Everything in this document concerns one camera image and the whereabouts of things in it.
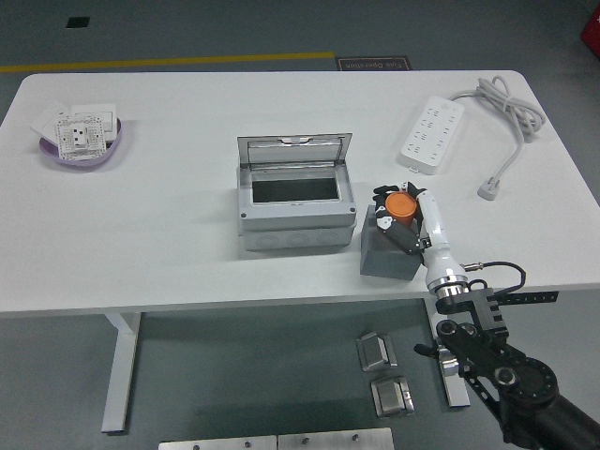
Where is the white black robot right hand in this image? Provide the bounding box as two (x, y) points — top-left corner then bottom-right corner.
(372, 181), (467, 290)

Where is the orange cylinder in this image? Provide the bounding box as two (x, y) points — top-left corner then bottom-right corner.
(384, 191), (420, 227)

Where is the transparent hinged box lid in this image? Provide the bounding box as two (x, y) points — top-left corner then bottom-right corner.
(236, 131), (354, 171)

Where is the grey cube with round hole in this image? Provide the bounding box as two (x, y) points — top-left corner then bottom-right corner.
(359, 202), (424, 282)

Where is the grey plastic junction box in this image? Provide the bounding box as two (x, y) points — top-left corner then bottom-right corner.
(236, 163), (359, 254)

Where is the black table control panel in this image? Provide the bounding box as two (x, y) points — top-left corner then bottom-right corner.
(495, 291), (561, 307)

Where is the metal floor fixture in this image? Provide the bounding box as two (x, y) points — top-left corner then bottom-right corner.
(355, 331), (399, 373)
(369, 374), (416, 419)

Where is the white power strip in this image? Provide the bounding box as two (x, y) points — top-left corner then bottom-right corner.
(398, 95), (466, 176)

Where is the white table leg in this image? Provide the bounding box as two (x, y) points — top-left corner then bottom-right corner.
(99, 310), (143, 435)
(424, 299), (472, 409)

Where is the dark floor sign with text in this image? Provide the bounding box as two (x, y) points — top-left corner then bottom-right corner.
(335, 56), (414, 73)

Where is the red object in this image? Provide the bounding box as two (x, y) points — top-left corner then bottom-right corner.
(579, 8), (600, 51)

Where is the yellow floor tape line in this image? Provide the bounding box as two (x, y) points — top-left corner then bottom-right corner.
(0, 51), (337, 75)

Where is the purple bowl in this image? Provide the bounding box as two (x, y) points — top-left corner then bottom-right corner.
(37, 116), (125, 172)

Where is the white power cord with plug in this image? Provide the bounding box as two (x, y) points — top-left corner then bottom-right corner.
(447, 75), (548, 201)

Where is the metal base plate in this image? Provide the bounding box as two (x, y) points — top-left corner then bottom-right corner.
(157, 435), (278, 450)

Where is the plain white switch plate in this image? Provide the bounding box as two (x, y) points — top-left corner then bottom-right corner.
(69, 103), (119, 143)
(29, 99), (72, 141)

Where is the printed white switch plate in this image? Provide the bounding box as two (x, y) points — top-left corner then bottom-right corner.
(54, 114), (106, 161)

